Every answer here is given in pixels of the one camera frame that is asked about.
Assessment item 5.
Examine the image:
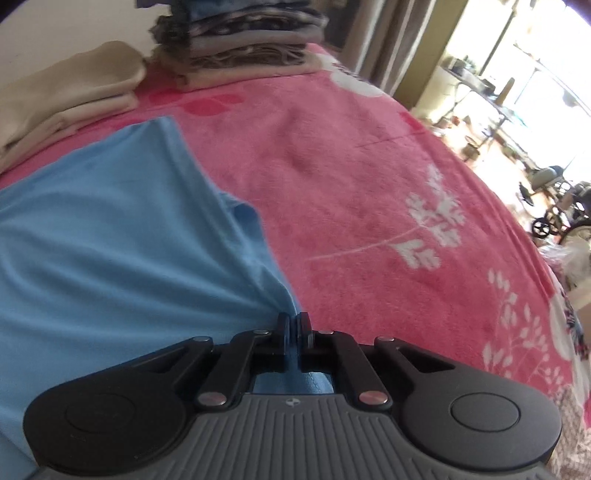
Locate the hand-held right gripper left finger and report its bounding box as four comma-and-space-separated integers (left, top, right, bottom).
131, 311, 291, 409

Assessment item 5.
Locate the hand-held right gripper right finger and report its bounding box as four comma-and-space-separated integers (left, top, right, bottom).
298, 311, 455, 409

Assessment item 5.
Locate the blue shirt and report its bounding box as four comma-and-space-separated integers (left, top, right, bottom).
0, 115, 333, 480

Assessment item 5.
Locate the stack of folded clothes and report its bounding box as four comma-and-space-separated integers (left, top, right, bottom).
136, 0, 331, 90

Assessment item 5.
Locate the pink floral blanket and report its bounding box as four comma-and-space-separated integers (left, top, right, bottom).
0, 41, 591, 480

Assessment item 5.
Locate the white plastic bag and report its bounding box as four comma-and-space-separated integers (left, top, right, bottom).
540, 231, 591, 289

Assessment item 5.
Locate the checked knit sweater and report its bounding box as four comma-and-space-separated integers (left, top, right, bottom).
551, 383, 591, 480

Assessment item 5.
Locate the wheelchair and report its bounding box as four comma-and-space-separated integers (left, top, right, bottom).
517, 166, 591, 241

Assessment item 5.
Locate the folding table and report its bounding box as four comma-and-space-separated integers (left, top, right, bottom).
434, 65, 522, 139

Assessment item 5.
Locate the grey curtain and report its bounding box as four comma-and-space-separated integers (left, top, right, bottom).
325, 0, 419, 100

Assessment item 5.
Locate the beige folded garment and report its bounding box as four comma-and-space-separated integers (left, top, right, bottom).
0, 41, 148, 174

